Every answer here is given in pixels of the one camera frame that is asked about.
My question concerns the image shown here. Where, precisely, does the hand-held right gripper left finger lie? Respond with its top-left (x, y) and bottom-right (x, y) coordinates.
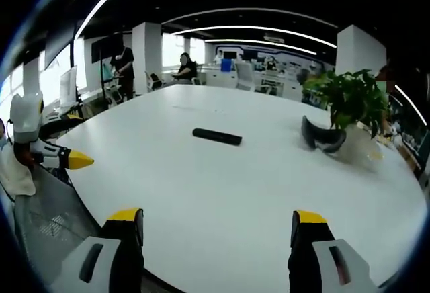
top-left (50, 207), bottom-right (145, 293)

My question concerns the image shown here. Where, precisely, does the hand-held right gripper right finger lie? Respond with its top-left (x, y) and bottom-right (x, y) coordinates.
top-left (287, 209), bottom-right (380, 293)

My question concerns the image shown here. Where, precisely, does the black remote control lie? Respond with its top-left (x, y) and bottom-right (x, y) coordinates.
top-left (191, 127), bottom-right (243, 147)

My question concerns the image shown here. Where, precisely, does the white computer monitor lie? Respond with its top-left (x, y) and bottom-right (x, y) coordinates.
top-left (58, 65), bottom-right (79, 110)

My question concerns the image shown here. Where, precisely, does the grey mesh chair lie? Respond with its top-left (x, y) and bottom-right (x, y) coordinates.
top-left (13, 163), bottom-right (101, 287)

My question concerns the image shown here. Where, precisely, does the black display stand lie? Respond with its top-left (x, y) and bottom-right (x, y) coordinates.
top-left (90, 36), bottom-right (117, 109)

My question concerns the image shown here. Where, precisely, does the black headset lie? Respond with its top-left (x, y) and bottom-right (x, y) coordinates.
top-left (300, 115), bottom-right (347, 154)

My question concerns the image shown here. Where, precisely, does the green potted plant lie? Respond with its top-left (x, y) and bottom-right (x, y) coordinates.
top-left (301, 69), bottom-right (390, 173)

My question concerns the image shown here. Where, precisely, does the white office chair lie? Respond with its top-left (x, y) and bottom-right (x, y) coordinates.
top-left (234, 61), bottom-right (272, 93)

